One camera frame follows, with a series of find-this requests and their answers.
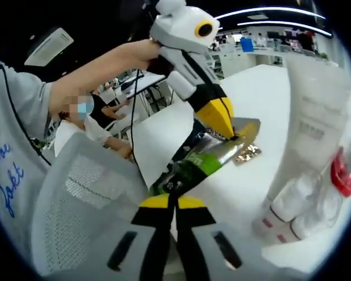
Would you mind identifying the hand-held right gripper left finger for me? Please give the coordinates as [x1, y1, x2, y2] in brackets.
[99, 195, 177, 281]

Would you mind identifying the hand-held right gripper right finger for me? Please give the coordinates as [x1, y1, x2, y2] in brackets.
[175, 196, 252, 281]

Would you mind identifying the black green sachet pack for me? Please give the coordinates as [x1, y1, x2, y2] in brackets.
[148, 116, 261, 197]

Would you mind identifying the gold foil sachet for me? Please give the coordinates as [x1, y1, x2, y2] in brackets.
[232, 143, 263, 167]

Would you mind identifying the cream skincare tube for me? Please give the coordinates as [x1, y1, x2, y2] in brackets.
[266, 57, 351, 205]

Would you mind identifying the red collar skincare pump bottle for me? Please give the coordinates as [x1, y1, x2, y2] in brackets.
[309, 96, 351, 235]

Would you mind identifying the person's left hand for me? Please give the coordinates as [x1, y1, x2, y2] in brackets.
[133, 39, 162, 71]

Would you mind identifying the blue bin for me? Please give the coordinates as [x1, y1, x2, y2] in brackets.
[240, 37, 254, 53]

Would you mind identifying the white side desk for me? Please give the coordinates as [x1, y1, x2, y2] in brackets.
[125, 73, 168, 100]

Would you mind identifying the long white counter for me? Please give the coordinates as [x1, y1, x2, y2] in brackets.
[207, 40, 325, 80]

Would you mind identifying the white ceiling light strip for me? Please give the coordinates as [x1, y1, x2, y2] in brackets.
[236, 20, 333, 37]
[215, 9, 326, 22]

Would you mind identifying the ceiling air conditioner unit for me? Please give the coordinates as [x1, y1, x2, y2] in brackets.
[23, 28, 74, 67]

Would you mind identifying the thin black cable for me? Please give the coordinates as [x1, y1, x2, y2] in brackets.
[130, 68, 142, 168]
[0, 63, 53, 167]

